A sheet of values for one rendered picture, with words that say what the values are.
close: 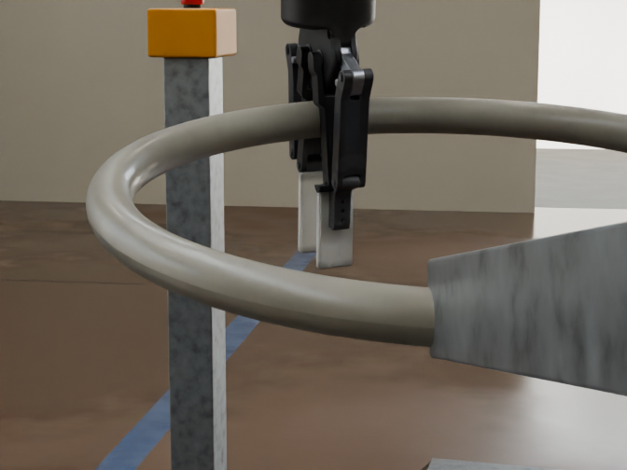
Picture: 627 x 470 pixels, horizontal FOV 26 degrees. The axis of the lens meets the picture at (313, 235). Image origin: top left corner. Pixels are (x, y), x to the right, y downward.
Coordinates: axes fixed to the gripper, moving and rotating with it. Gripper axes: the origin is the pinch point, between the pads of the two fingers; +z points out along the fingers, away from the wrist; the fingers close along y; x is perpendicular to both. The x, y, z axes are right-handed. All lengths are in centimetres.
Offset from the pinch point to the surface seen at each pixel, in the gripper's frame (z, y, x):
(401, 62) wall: 102, -541, 256
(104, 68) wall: 111, -620, 115
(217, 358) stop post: 60, -108, 23
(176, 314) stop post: 52, -110, 16
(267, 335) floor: 138, -295, 97
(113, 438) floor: 123, -207, 25
